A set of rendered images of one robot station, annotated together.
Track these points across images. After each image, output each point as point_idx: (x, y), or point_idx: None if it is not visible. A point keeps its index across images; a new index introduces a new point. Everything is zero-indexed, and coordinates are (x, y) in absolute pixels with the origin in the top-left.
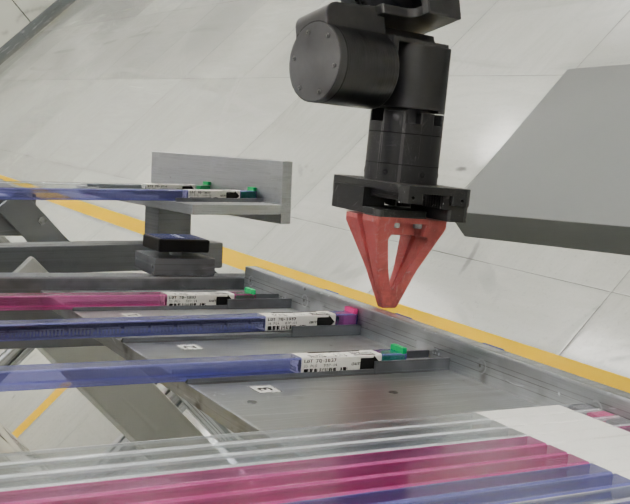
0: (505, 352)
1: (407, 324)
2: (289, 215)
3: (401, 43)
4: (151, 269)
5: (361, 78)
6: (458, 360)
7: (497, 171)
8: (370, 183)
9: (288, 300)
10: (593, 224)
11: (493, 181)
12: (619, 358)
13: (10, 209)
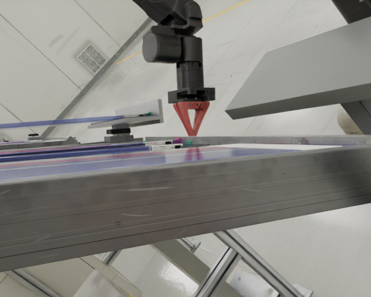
0: (225, 135)
1: (195, 137)
2: (163, 119)
3: (182, 38)
4: (109, 141)
5: (166, 50)
6: (211, 143)
7: (241, 92)
8: (178, 91)
9: None
10: (272, 101)
11: (239, 96)
12: None
13: (67, 144)
